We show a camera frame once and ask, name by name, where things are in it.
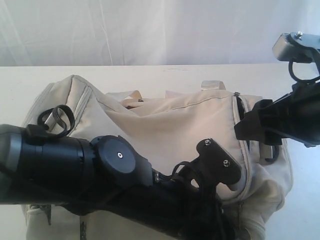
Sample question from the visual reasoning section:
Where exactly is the beige duffel bag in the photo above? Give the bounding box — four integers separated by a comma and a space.
24, 75, 293, 240

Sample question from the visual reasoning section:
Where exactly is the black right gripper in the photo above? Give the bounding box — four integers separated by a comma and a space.
234, 83, 320, 147

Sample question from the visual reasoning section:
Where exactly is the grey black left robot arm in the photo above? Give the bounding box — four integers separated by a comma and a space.
0, 124, 241, 240

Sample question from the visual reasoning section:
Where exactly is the white backdrop curtain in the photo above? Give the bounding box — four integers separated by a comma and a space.
0, 0, 320, 67

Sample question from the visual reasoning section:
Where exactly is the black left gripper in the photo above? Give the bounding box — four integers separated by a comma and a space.
67, 137, 242, 240

